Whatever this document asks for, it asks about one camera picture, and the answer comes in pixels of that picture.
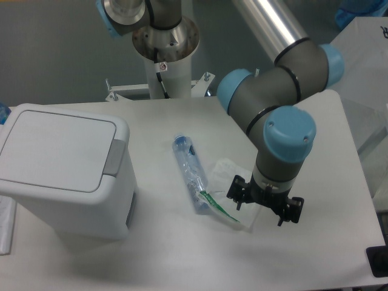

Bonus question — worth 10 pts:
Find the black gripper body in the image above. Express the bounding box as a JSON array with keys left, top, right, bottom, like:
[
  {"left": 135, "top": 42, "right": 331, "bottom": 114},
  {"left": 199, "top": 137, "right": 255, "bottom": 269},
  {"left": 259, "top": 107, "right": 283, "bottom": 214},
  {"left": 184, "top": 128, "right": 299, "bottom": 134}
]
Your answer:
[{"left": 244, "top": 173, "right": 291, "bottom": 215}]

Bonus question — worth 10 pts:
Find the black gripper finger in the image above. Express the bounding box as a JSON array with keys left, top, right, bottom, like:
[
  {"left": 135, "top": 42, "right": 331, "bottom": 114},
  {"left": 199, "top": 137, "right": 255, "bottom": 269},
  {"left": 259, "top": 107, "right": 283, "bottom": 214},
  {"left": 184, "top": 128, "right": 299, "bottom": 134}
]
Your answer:
[
  {"left": 226, "top": 175, "right": 249, "bottom": 210},
  {"left": 278, "top": 197, "right": 304, "bottom": 227}
]

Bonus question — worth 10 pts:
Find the white push-button trash can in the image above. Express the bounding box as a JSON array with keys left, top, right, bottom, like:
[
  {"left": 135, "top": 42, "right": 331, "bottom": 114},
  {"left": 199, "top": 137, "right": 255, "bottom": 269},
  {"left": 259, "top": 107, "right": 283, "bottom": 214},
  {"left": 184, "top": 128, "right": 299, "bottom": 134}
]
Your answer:
[{"left": 1, "top": 104, "right": 137, "bottom": 239}]

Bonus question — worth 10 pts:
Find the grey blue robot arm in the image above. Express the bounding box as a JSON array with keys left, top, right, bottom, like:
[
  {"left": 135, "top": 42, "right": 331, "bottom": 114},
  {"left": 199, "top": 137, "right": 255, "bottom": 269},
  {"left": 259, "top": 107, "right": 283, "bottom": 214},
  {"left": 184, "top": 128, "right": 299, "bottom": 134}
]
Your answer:
[{"left": 96, "top": 1, "right": 344, "bottom": 223}]

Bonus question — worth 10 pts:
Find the white green plastic wrapper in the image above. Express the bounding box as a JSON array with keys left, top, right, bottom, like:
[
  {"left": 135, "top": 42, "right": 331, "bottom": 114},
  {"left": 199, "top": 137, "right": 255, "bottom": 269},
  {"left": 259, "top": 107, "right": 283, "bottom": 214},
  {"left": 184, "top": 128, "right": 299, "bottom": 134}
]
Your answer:
[{"left": 196, "top": 158, "right": 261, "bottom": 230}]

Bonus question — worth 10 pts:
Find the clear plastic water bottle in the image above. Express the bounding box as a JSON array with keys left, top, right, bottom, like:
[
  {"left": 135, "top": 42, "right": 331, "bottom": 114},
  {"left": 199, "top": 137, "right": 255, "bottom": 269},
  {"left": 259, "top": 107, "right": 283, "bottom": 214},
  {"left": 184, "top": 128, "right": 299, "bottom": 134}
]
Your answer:
[{"left": 172, "top": 134, "right": 209, "bottom": 215}]

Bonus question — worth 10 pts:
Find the black device at corner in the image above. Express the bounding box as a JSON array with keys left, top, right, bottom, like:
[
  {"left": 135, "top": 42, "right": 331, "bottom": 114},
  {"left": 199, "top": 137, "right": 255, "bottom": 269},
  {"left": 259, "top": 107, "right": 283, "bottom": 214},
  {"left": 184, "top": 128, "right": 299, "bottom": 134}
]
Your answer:
[{"left": 366, "top": 246, "right": 387, "bottom": 278}]

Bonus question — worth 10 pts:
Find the white box at right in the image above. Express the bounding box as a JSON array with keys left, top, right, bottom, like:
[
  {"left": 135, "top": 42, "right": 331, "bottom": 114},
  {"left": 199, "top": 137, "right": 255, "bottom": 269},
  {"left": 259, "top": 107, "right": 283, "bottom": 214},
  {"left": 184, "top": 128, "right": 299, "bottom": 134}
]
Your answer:
[{"left": 330, "top": 17, "right": 387, "bottom": 153}]

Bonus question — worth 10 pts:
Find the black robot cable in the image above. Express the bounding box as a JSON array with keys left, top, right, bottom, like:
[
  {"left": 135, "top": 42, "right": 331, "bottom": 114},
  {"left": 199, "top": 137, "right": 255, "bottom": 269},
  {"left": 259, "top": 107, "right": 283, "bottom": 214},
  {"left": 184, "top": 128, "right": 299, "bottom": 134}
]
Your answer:
[{"left": 152, "top": 47, "right": 170, "bottom": 99}]

